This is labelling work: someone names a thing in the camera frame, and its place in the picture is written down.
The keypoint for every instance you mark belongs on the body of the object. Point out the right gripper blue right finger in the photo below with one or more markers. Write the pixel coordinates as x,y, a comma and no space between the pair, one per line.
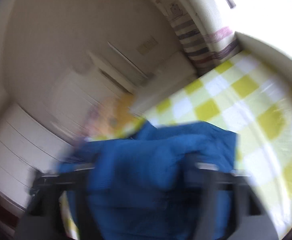
218,195

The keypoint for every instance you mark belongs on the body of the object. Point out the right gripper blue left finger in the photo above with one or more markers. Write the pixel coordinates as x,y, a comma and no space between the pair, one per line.
46,192

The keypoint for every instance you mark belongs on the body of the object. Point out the blue quilted puffer jacket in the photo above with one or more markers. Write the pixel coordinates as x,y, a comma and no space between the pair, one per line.
138,190

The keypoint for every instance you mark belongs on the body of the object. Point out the colourful patterned pillow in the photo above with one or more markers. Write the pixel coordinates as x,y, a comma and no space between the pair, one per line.
91,126

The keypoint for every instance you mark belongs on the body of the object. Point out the white wardrobe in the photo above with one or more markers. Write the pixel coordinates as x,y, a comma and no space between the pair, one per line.
25,146

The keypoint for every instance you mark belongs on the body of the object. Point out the yellow pillow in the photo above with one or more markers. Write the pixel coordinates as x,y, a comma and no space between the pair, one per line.
114,114

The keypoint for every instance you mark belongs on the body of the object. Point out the yellow white checkered bedspread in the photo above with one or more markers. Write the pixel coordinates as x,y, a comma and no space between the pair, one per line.
246,97

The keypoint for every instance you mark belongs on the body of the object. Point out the white wooden headboard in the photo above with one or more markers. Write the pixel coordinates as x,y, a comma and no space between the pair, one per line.
76,93

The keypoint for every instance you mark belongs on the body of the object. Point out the white nightstand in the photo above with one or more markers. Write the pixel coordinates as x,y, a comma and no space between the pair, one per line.
175,73

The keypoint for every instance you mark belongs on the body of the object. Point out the patterned striped curtain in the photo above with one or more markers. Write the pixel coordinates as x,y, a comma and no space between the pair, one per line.
205,32

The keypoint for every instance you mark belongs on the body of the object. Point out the wall power socket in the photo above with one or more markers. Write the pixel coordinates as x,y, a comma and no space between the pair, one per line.
147,45

